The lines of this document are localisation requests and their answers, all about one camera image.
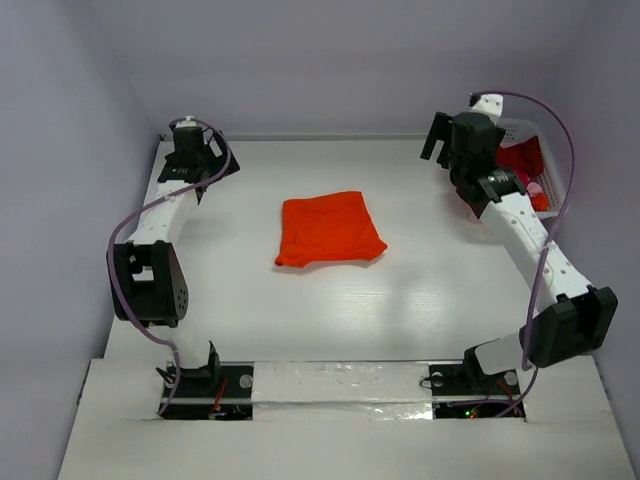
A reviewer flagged orange t shirt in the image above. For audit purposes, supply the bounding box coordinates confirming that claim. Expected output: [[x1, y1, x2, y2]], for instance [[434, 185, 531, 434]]
[[274, 191, 388, 268]]

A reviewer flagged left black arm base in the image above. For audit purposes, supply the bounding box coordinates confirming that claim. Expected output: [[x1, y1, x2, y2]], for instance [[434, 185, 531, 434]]
[[157, 363, 254, 421]]

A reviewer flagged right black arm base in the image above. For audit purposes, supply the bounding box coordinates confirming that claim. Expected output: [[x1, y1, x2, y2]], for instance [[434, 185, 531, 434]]
[[419, 363, 526, 420]]

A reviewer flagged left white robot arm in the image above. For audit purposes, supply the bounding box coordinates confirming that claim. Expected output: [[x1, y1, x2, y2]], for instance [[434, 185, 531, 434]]
[[106, 116, 240, 395]]

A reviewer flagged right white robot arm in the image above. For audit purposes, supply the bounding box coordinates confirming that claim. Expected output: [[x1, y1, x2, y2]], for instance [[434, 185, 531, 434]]
[[421, 111, 618, 392]]

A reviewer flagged dark red t shirt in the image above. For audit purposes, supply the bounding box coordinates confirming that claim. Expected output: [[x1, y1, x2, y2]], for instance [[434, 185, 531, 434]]
[[496, 136, 544, 178]]

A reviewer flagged white plastic basket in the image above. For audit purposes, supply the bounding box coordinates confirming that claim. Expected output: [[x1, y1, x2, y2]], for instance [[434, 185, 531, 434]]
[[498, 117, 566, 220]]

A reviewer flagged pink cloth in basket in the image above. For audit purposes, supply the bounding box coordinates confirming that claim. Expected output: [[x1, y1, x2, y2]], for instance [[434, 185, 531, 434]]
[[515, 170, 544, 198]]

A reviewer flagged small orange cloth in basket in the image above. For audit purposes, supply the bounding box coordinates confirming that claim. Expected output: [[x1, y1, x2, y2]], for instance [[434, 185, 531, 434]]
[[530, 192, 550, 212]]

